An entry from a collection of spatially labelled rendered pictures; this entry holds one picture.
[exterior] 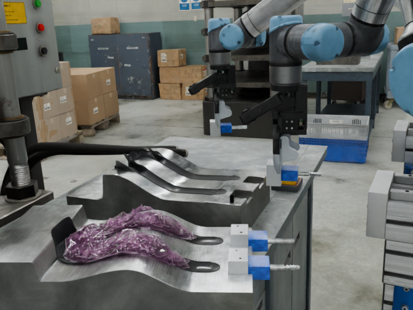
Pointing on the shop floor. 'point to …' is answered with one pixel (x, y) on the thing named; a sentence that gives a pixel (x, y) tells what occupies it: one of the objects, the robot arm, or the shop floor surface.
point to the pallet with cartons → (94, 98)
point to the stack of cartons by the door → (179, 75)
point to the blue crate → (340, 149)
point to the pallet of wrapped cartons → (56, 114)
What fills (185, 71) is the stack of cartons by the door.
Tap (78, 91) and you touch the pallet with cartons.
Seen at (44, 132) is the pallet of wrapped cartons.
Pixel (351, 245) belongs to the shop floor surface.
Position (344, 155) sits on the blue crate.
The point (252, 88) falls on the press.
